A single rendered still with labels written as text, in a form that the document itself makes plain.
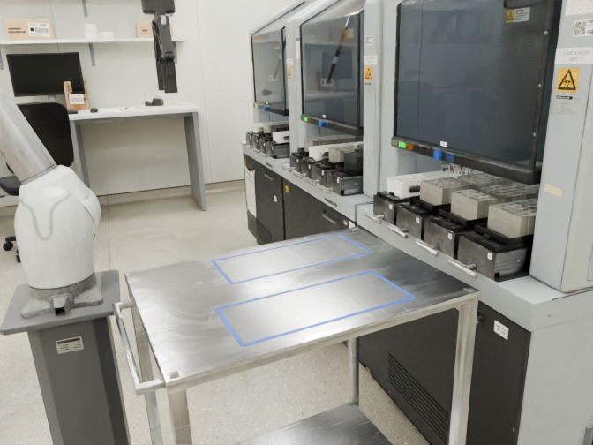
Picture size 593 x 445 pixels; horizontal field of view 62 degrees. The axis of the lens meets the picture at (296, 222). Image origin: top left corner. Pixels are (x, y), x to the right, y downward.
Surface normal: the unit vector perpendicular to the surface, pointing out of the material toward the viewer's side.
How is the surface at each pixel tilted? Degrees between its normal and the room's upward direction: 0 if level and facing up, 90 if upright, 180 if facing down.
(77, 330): 90
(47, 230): 76
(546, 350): 90
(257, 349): 0
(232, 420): 0
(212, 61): 90
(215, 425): 0
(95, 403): 90
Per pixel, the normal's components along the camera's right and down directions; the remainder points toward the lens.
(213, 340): -0.04, -0.95
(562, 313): 0.34, 0.29
